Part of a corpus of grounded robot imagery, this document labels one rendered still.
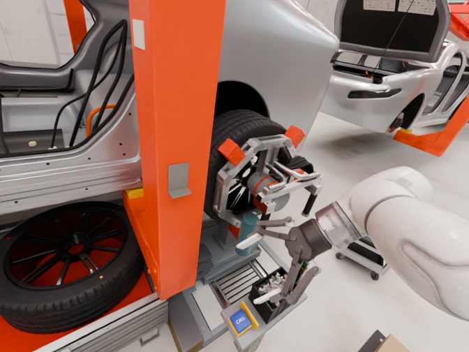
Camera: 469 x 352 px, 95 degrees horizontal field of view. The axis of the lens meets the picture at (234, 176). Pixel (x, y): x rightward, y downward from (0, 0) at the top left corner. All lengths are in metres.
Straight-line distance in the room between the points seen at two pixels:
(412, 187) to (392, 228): 0.13
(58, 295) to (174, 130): 0.90
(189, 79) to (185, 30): 0.09
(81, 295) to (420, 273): 1.14
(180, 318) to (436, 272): 1.31
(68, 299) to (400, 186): 1.20
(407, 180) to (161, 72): 0.52
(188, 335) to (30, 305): 0.72
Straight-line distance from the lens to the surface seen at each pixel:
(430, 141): 4.49
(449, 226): 0.38
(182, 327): 1.47
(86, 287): 1.22
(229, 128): 1.06
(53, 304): 1.23
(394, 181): 0.50
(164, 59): 0.52
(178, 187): 0.65
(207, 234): 1.71
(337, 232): 0.49
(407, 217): 0.39
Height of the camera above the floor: 1.49
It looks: 32 degrees down
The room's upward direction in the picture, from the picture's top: 11 degrees clockwise
